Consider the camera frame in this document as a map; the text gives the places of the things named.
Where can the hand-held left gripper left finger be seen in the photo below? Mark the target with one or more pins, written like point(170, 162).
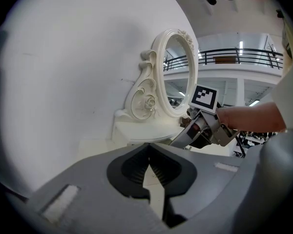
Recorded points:
point(92, 191)

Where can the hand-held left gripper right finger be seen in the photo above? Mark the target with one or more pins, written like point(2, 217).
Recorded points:
point(210, 177)

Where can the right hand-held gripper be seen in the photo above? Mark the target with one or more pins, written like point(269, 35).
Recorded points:
point(203, 97)

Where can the white dressing table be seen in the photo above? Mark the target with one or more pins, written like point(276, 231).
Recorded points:
point(146, 130)

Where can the person's right forearm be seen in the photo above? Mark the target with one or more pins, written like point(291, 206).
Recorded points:
point(254, 117)

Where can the brown and cream cup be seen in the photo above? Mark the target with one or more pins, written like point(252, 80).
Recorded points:
point(184, 122)

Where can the white oval ornate mirror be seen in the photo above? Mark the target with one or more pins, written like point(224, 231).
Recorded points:
point(158, 64)

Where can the black balcony railing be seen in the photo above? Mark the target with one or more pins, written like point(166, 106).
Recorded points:
point(239, 57)

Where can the person's pale yellow top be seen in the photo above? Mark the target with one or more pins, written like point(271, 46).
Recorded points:
point(290, 101)

